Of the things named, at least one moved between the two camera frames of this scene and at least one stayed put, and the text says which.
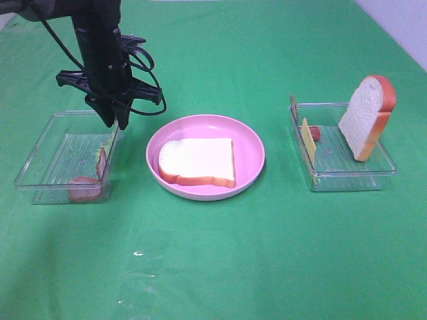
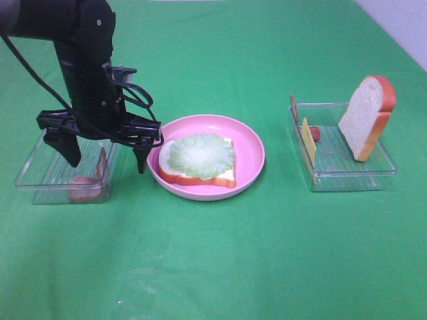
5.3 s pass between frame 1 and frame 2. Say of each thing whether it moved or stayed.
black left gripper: moved
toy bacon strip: stayed
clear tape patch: stayed
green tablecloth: stayed
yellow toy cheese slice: stayed
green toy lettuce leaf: moved
